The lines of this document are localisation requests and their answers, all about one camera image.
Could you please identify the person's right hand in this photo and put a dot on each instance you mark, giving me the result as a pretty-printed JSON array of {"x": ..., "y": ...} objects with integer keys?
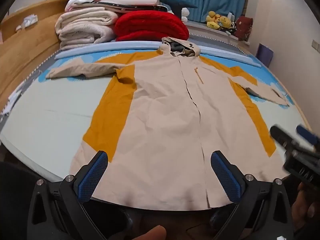
[{"x": 305, "y": 207}]

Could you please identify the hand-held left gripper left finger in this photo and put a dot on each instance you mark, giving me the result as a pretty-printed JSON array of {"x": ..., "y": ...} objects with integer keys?
[{"x": 92, "y": 177}]

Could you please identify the red folded blanket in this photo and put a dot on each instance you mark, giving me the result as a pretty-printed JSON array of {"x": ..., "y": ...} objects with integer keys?
[{"x": 150, "y": 25}]

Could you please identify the maroon bag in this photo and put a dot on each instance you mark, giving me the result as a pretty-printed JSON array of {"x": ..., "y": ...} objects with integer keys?
[{"x": 243, "y": 28}]

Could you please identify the person's left hand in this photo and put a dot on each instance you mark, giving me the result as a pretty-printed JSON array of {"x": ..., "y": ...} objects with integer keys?
[{"x": 150, "y": 233}]

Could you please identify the white folded quilt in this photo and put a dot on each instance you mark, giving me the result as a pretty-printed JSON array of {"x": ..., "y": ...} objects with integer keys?
[{"x": 130, "y": 0}]

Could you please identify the small white plush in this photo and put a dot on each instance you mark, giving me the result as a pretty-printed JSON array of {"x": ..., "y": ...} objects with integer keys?
[{"x": 185, "y": 13}]

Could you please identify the yellow plush toy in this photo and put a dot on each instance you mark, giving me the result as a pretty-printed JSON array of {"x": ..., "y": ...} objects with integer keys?
[
  {"x": 225, "y": 22},
  {"x": 213, "y": 20}
]

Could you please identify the white wall socket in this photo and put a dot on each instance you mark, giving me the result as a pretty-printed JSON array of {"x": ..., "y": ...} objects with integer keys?
[{"x": 315, "y": 44}]

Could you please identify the pale blue bed sheet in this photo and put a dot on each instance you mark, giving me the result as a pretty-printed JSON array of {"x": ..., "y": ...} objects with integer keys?
[{"x": 50, "y": 120}]

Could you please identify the beige and mustard hooded jacket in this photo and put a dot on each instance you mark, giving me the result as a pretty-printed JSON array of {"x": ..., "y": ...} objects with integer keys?
[{"x": 170, "y": 130}]

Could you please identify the cream folded fleece blanket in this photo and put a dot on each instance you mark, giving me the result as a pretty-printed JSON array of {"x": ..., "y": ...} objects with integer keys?
[{"x": 82, "y": 25}]

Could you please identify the purple bag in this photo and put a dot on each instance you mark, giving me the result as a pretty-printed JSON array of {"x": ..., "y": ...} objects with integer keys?
[{"x": 265, "y": 53}]

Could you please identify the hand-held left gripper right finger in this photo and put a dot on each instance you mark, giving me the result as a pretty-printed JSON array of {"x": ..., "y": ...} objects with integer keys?
[{"x": 225, "y": 177}]

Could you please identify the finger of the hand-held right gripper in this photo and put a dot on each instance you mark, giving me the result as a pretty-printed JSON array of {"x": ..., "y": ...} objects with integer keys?
[
  {"x": 307, "y": 133},
  {"x": 281, "y": 135}
]

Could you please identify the wooden bed headboard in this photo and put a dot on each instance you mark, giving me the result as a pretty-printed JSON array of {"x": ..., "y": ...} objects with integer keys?
[{"x": 27, "y": 47}]

